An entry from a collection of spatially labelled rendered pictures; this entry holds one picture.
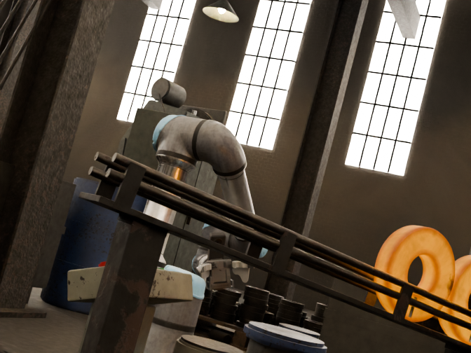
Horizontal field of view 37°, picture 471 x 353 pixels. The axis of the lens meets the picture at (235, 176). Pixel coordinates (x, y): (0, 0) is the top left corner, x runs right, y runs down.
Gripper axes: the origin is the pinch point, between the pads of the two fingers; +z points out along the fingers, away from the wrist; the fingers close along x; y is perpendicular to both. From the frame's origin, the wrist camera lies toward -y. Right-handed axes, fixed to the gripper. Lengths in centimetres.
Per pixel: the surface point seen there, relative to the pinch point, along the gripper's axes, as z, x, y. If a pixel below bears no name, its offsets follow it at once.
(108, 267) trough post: 96, 38, -11
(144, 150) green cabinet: -319, -18, -56
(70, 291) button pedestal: 71, 43, -6
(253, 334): -60, -22, 31
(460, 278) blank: 80, -21, -3
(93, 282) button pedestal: 73, 39, -7
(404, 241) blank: 85, -9, -10
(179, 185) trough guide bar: 99, 29, -21
